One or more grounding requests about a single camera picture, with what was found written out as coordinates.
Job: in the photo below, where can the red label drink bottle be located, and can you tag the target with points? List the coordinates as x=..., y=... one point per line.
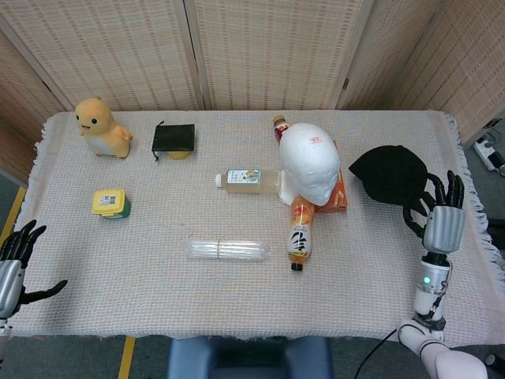
x=281, y=128

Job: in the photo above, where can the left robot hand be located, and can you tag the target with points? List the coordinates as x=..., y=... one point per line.
x=10, y=272

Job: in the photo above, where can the clear tea bottle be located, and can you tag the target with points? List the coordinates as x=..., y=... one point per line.
x=252, y=185

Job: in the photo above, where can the yellow plush dinosaur toy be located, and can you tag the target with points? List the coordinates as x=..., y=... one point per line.
x=102, y=134

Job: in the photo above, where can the pack of white straws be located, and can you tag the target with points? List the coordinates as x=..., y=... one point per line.
x=236, y=250

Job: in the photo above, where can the orange cardboard box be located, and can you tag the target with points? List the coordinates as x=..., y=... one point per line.
x=340, y=193

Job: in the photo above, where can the orange sauce bottle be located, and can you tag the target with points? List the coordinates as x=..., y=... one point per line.
x=300, y=237

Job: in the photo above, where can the green container yellow lid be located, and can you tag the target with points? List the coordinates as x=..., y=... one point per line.
x=108, y=201

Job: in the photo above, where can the yellow round sponge base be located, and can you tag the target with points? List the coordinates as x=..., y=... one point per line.
x=179, y=155

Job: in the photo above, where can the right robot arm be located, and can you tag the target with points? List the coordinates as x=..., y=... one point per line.
x=430, y=284

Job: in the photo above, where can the white power strip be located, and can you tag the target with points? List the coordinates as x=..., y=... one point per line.
x=489, y=152

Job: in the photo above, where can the woven folding screen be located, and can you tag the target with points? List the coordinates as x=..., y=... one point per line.
x=276, y=51

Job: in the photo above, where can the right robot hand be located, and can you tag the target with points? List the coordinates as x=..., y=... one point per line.
x=444, y=229

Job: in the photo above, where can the blue padded seat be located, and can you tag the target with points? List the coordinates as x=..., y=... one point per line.
x=248, y=359

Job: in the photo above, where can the black graduation cap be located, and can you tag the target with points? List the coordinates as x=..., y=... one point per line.
x=173, y=138

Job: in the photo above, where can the white foam mannequin head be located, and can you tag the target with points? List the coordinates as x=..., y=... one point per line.
x=311, y=166

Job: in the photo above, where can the beige woven tablecloth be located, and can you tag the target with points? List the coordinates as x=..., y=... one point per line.
x=158, y=284

